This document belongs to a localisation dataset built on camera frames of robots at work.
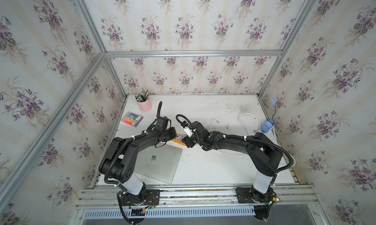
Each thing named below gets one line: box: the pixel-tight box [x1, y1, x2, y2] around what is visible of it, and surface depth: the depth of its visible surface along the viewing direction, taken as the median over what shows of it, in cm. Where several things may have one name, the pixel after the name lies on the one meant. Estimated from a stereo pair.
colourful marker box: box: [120, 111, 144, 128], surface depth 106 cm
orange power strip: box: [165, 135, 191, 150], surface depth 94 cm
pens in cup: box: [134, 88, 150, 103], surface depth 105 cm
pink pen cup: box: [136, 97, 152, 113], surface depth 106 cm
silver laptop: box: [133, 141, 183, 184], surface depth 85 cm
